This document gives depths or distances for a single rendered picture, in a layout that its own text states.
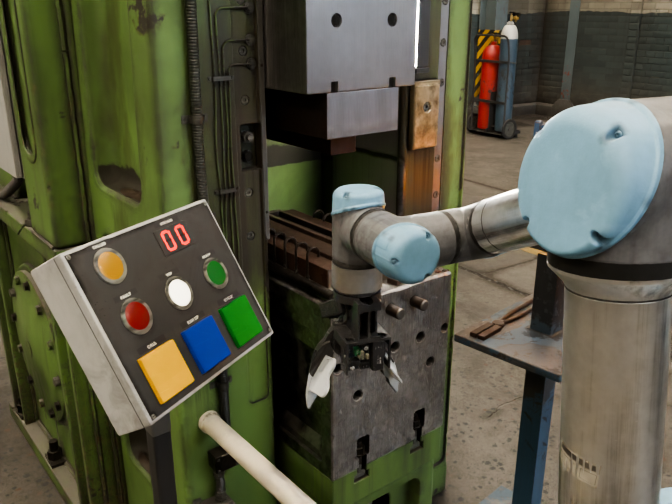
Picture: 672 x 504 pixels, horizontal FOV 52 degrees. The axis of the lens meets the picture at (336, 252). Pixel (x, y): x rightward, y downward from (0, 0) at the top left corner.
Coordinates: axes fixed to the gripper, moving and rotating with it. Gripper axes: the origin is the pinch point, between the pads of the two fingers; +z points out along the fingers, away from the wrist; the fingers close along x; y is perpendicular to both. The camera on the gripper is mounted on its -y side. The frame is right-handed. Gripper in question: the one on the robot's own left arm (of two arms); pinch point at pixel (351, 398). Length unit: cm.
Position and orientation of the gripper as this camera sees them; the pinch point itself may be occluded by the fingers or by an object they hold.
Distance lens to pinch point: 113.7
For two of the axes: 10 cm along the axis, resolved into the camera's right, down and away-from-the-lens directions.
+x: 9.5, -1.1, 3.1
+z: 0.0, 9.4, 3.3
